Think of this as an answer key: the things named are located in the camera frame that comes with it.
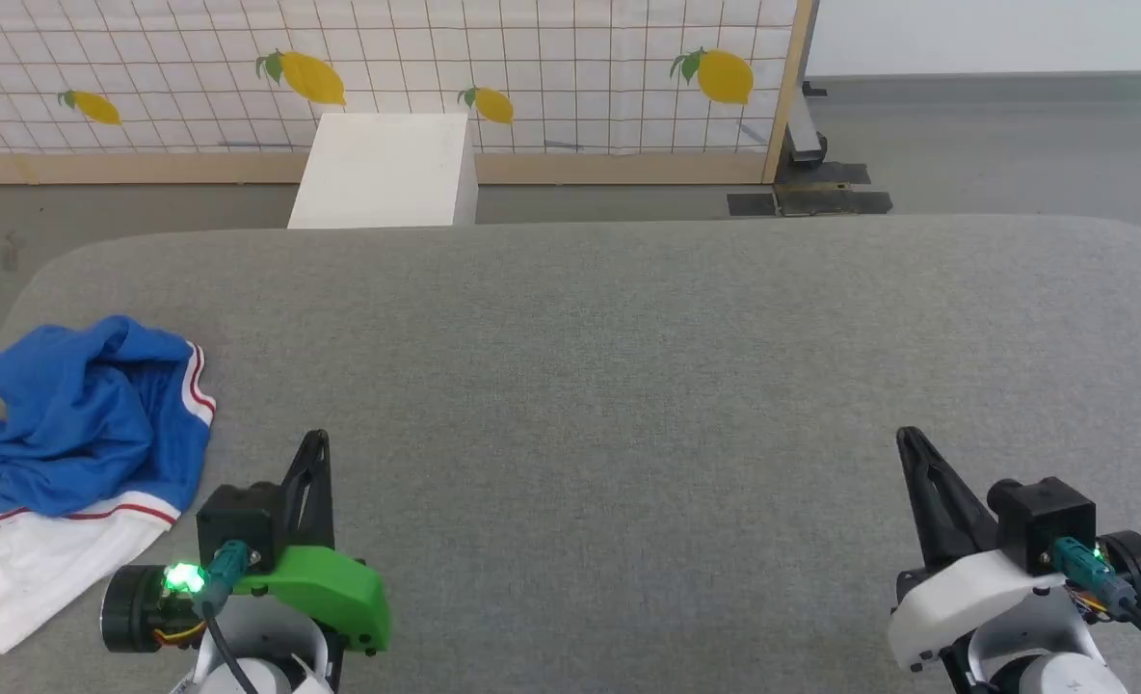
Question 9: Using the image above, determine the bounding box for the blue white basketball jersey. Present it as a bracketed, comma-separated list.
[0, 315, 217, 654]

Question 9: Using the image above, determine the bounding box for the white box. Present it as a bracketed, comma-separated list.
[287, 113, 479, 229]

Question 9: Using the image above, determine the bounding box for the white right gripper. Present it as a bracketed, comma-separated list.
[887, 427, 1141, 674]

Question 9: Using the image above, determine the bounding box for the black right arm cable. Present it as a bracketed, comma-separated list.
[1052, 537, 1141, 681]

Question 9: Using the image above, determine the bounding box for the lemon print grid screen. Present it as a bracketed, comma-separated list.
[0, 0, 800, 156]

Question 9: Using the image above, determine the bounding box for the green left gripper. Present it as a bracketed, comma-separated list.
[101, 431, 392, 657]

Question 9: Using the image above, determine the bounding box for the black floor tape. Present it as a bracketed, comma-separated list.
[727, 162, 893, 218]

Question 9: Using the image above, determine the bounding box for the metal screen foot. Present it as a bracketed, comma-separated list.
[783, 82, 830, 167]

